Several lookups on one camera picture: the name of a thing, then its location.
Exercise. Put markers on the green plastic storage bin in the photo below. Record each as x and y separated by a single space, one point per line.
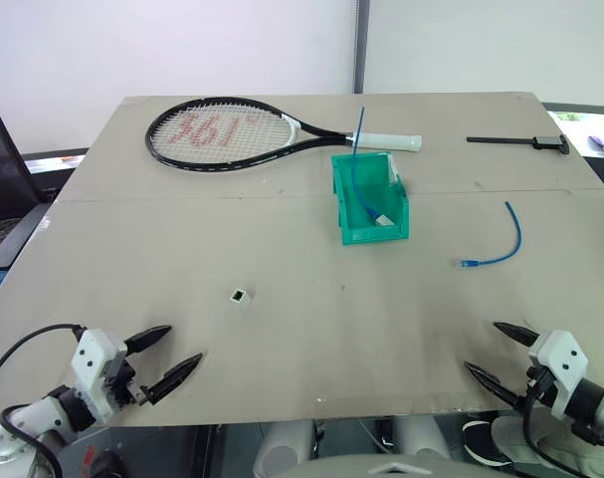
373 199

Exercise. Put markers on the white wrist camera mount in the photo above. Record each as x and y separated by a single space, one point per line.
562 361
95 361

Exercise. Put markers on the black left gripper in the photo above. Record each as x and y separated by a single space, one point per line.
125 383

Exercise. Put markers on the white rounded robot leg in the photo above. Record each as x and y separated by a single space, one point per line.
284 445
421 435

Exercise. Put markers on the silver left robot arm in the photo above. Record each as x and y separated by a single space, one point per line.
30 415

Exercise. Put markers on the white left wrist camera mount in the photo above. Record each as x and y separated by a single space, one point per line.
95 361

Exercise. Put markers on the small white connector block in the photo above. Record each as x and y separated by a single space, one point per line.
240 298

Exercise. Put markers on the black white tennis racket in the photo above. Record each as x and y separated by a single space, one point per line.
222 134

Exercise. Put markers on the black office chair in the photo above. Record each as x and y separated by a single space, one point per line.
5 179

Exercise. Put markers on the grey window pillar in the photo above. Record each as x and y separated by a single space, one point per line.
362 47

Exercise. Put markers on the grey rounded robot torso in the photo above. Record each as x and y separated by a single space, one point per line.
386 465

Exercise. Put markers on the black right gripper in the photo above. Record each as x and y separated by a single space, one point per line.
540 384

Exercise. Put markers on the black clamp tool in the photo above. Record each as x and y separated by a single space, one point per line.
535 142

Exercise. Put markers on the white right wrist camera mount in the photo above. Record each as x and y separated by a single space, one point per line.
562 361

